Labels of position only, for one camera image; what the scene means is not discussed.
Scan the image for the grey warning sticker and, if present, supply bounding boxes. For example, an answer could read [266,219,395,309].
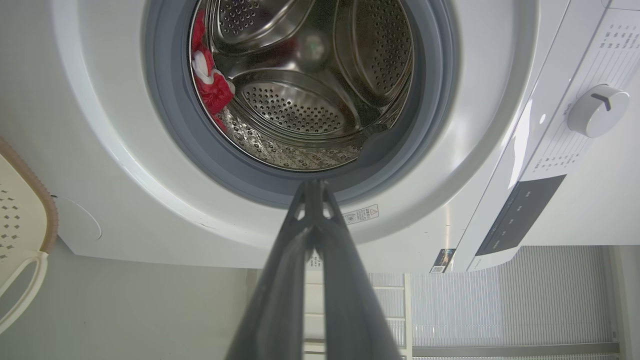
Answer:
[343,204,380,225]

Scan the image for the white control dial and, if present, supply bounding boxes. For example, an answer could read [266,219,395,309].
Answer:
[567,84,631,139]

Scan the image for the white window blinds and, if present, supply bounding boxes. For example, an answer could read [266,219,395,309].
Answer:
[370,245,621,360]

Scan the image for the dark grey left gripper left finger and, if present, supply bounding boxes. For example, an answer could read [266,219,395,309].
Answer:
[225,180,316,360]

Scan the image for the black QR code sticker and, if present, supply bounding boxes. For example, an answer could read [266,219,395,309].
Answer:
[429,248,456,274]

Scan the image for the white shelf unit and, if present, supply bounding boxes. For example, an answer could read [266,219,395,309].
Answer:
[303,252,414,360]

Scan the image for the grey rubber door gasket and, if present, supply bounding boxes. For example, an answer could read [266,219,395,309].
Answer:
[142,0,458,208]

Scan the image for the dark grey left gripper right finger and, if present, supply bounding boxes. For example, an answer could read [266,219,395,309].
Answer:
[315,181,402,360]

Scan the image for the stainless steel washing machine drum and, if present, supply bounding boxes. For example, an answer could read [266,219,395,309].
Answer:
[189,0,415,172]

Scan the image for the red cloth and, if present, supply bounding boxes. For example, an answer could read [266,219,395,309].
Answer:
[191,10,236,132]

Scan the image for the round white filter cover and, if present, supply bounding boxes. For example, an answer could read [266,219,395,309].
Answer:
[51,195,103,242]

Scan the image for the black washer display panel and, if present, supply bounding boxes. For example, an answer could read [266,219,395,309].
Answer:
[475,174,567,257]

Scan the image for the white front-load washing machine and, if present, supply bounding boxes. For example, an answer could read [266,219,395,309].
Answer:
[0,0,640,273]

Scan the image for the cream perforated laundry basket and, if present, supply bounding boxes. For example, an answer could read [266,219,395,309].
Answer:
[0,137,59,335]

